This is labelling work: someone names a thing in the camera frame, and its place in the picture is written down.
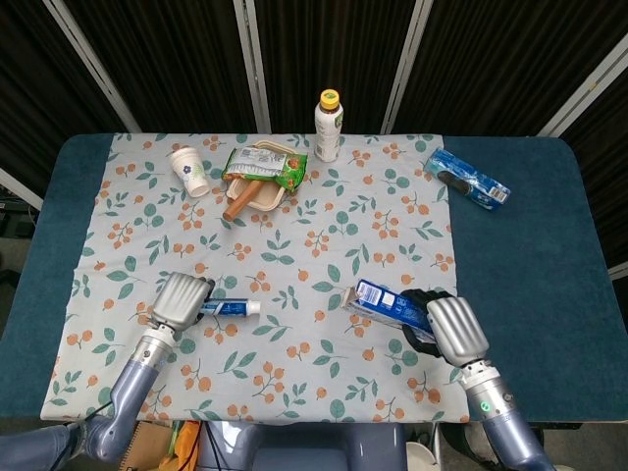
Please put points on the white screen frame post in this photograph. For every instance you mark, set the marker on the white screen frame post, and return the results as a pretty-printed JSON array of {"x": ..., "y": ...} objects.
[
  {"x": 406, "y": 64},
  {"x": 252, "y": 64},
  {"x": 584, "y": 86},
  {"x": 93, "y": 64}
]

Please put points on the blue white toothpaste tube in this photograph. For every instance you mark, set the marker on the blue white toothpaste tube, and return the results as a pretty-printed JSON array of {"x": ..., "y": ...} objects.
[{"x": 230, "y": 309}]

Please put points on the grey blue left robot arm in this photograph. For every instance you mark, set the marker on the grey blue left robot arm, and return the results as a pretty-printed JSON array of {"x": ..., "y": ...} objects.
[{"x": 132, "y": 382}]

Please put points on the white flower print paper cup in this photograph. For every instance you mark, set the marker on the white flower print paper cup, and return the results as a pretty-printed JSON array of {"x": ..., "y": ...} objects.
[{"x": 189, "y": 169}]

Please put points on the brown spiral notebook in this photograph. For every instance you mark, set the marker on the brown spiral notebook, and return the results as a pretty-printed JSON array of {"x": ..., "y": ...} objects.
[{"x": 147, "y": 446}]

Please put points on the orange yellow bag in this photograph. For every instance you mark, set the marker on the orange yellow bag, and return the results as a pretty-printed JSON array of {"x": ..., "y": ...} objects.
[{"x": 184, "y": 446}]

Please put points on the brown wooden rolling pin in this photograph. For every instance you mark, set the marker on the brown wooden rolling pin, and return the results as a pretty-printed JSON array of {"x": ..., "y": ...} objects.
[{"x": 243, "y": 200}]

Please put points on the white round container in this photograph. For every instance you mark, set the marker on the white round container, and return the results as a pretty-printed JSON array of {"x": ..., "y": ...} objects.
[{"x": 421, "y": 457}]

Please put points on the blue cardboard box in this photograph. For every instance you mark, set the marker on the blue cardboard box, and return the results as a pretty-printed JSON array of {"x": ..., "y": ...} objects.
[{"x": 373, "y": 299}]

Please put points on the floral fruit print tablecloth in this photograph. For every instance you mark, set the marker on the floral fruit print tablecloth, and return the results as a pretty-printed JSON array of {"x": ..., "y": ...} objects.
[{"x": 294, "y": 245}]

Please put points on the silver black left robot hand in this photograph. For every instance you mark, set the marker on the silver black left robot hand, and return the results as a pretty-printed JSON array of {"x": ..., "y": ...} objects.
[{"x": 179, "y": 299}]

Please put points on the grey blue robot torso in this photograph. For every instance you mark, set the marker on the grey blue robot torso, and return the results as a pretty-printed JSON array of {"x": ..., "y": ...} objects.
[{"x": 319, "y": 446}]

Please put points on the teal table cover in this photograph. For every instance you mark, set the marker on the teal table cover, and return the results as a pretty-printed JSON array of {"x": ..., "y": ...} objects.
[{"x": 530, "y": 245}]

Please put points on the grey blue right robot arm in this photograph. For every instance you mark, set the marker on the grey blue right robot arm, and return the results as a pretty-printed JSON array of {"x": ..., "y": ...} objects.
[{"x": 495, "y": 407}]

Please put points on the green snack bag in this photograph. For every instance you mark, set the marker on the green snack bag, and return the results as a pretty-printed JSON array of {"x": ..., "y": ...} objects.
[{"x": 265, "y": 164}]

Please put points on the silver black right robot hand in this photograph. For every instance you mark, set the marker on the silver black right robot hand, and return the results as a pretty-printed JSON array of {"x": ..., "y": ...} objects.
[{"x": 456, "y": 329}]

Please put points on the beige square tray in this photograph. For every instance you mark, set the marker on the beige square tray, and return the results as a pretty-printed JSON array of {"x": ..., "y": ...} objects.
[{"x": 267, "y": 198}]

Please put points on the white bottle yellow cap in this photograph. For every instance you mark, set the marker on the white bottle yellow cap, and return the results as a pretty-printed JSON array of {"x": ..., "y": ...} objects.
[{"x": 328, "y": 132}]

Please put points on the blue cookie package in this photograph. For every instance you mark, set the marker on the blue cookie package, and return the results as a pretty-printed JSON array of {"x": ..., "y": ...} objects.
[{"x": 466, "y": 176}]

